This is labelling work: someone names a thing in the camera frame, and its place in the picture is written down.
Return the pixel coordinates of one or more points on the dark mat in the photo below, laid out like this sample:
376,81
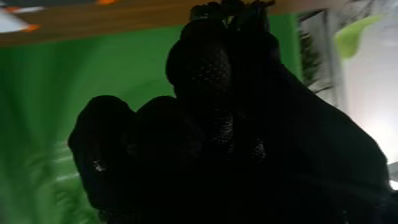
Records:
40,2

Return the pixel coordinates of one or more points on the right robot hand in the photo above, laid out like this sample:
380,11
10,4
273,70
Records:
236,150

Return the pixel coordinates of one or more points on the green plant leaf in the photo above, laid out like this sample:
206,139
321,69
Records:
353,35

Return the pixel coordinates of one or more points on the white sheet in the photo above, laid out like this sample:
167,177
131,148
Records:
10,23

